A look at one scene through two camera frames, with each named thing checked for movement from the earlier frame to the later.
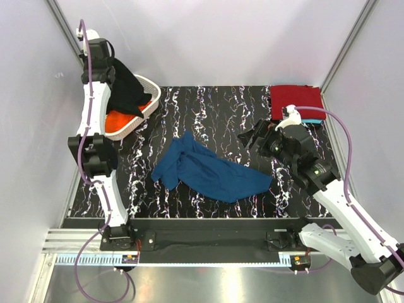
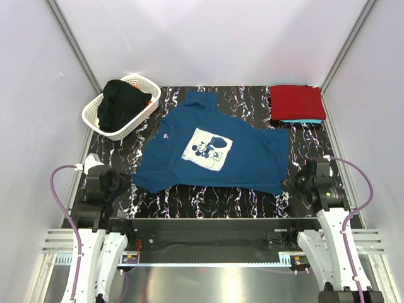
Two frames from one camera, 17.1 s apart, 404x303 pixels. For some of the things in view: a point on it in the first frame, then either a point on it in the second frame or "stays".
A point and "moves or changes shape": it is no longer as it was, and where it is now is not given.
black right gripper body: [272, 144] -> [305, 182]
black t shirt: [126, 94] moves or changes shape
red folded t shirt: [298, 96] stays
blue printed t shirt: [189, 160] moves or changes shape
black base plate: [204, 242] stays
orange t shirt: [115, 120] -> [136, 86]
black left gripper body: [86, 64] -> [113, 191]
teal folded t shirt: [312, 120] stays
